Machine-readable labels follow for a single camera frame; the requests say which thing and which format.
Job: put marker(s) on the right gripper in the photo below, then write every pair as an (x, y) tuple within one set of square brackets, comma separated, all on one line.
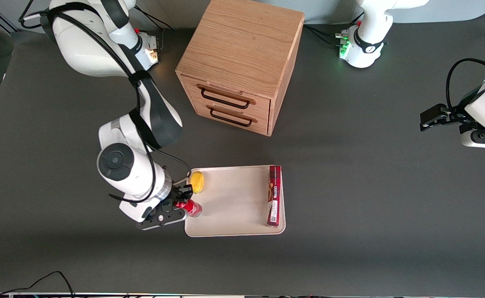
[(179, 193)]

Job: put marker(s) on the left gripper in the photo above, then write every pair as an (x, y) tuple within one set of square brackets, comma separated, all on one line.
[(454, 115)]

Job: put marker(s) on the red coke bottle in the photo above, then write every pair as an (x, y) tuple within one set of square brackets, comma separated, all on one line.
[(193, 208)]

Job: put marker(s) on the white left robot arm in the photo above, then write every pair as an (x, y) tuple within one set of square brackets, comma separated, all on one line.
[(368, 37)]

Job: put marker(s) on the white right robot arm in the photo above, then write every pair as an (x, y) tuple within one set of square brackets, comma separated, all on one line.
[(80, 45)]

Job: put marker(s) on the cream plastic tray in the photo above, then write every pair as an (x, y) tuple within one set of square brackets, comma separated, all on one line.
[(234, 203)]

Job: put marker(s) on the yellow lemon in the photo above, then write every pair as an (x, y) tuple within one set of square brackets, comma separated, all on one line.
[(198, 180)]

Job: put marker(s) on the red biscuit box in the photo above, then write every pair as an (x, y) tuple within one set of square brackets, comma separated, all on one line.
[(274, 198)]

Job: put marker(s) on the wooden drawer front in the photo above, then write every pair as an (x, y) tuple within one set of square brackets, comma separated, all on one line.
[(261, 127), (263, 108)]

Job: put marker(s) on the wooden drawer cabinet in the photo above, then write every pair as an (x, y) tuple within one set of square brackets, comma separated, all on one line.
[(242, 41)]

